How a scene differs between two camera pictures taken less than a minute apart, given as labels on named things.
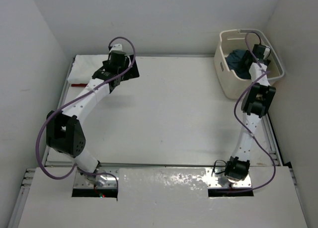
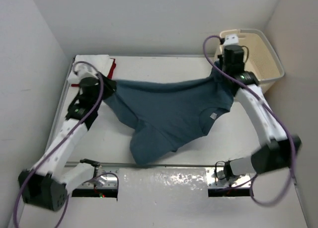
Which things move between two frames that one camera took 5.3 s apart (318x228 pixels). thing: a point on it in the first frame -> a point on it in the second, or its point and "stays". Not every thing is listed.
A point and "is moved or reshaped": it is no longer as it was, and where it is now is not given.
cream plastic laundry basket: [230, 86] stays
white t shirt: [83, 67] stays
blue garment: [235, 60] is moved or reshaped
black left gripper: [130, 74] -> [109, 86]
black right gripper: [247, 55] -> [221, 59]
